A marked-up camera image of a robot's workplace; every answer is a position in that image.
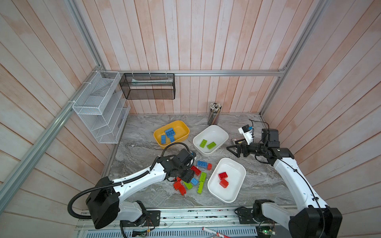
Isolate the red lego brick bottom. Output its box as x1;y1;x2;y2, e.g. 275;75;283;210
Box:
173;178;187;195

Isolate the red lego brick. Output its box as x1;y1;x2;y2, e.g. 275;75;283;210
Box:
218;172;228;180
173;178;187;195
191;166;201;176
219;179;229;188

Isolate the green lego brick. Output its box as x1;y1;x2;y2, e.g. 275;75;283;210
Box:
199;172;207;182
199;139;207;148
197;181;204;194
207;142;216;150
183;182;193;190

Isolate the red lego brick top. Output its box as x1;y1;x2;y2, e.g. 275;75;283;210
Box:
218;172;228;180

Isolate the blue lego brick pair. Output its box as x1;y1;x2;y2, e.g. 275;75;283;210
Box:
165;128;176;143

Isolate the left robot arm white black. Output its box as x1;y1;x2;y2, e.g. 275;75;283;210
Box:
67;143;196;229

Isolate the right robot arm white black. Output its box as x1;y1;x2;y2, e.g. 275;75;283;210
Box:
227;125;342;238

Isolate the white plastic bin near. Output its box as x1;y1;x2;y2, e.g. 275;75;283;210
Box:
207;158;246;203

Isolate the white plastic bin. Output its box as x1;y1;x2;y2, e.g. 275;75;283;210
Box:
192;125;229;157
207;158;246;203

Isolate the white plastic bin far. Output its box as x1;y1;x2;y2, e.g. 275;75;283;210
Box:
192;125;229;157

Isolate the green lego brick bottom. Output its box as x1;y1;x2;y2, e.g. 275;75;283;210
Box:
197;181;204;194

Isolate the yellow plastic bin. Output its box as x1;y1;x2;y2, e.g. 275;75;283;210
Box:
153;120;190;149

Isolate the red white marker pen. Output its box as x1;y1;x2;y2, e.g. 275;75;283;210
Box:
202;227;231;238

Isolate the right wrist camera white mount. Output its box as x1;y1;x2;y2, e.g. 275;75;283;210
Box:
238;125;254;145

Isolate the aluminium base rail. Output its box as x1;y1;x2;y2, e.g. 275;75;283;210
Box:
74;206;291;238

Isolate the black mesh wall basket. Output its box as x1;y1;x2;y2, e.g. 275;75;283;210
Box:
119;72;176;100

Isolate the white wire mesh shelf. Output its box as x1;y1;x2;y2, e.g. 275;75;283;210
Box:
72;71;131;144

